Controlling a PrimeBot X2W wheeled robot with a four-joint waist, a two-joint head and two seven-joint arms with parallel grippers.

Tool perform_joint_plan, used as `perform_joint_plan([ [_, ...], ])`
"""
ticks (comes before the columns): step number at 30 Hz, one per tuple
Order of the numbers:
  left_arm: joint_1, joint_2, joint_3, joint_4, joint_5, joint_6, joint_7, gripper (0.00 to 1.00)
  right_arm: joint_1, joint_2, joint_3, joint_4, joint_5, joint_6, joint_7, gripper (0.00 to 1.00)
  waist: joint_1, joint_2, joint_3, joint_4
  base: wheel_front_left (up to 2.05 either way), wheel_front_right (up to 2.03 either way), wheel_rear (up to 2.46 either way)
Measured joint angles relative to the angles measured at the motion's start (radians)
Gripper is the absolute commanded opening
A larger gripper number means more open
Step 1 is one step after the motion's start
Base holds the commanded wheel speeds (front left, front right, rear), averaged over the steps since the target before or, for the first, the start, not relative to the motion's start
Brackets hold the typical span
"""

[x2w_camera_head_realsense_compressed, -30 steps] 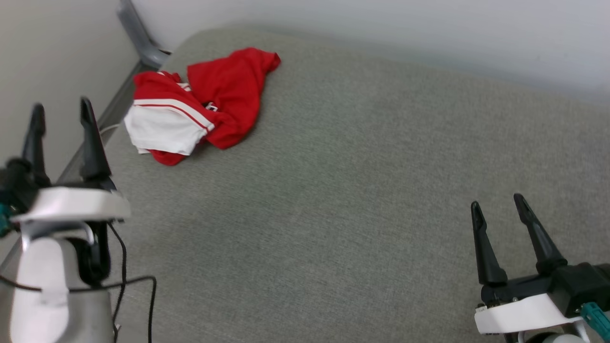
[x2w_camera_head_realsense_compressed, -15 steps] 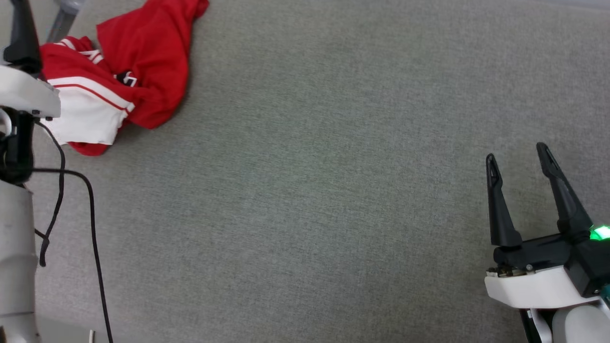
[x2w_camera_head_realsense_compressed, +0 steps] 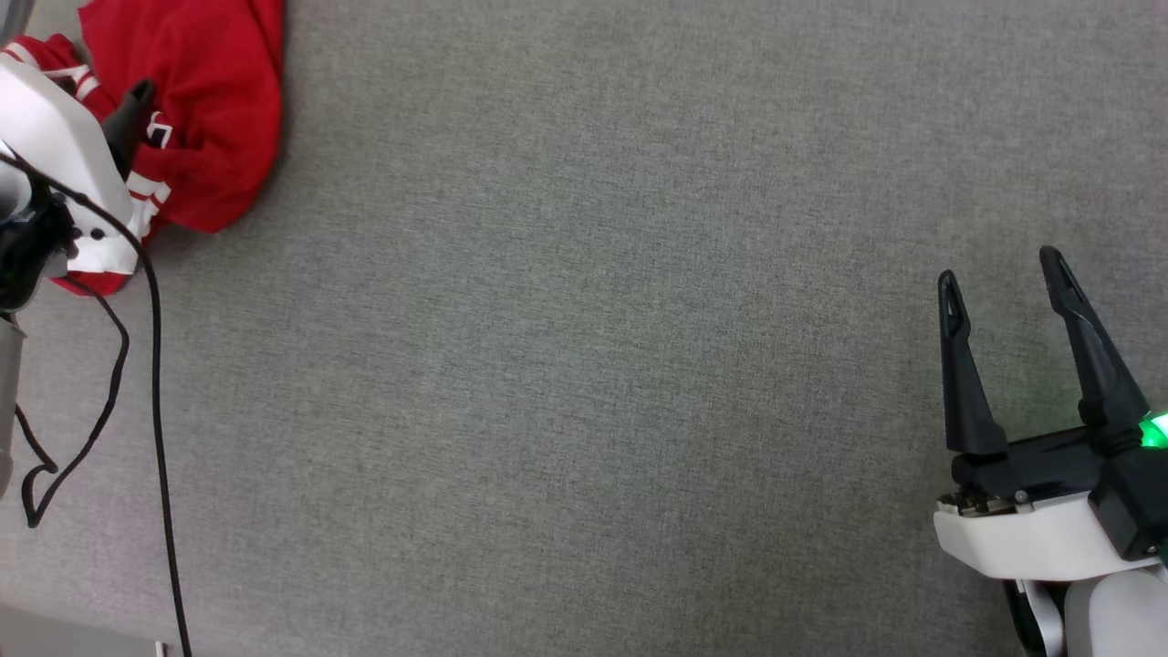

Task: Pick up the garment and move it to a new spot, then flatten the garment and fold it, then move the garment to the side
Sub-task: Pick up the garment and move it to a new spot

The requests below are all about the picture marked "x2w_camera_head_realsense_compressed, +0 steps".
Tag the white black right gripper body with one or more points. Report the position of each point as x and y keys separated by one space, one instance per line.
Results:
x=1022 y=538

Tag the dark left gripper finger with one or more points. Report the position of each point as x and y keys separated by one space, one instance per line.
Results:
x=130 y=128

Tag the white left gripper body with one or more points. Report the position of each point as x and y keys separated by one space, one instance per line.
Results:
x=64 y=137

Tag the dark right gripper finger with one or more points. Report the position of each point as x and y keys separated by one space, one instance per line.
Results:
x=1100 y=374
x=965 y=401

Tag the red and white jersey shirt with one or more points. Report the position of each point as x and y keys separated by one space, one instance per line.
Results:
x=210 y=100

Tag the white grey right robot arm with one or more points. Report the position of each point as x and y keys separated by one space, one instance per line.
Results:
x=1113 y=620

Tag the grey fabric sofa surface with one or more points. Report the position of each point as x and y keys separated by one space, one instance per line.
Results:
x=584 y=365

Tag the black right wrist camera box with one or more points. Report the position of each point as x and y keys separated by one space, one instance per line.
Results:
x=1136 y=502

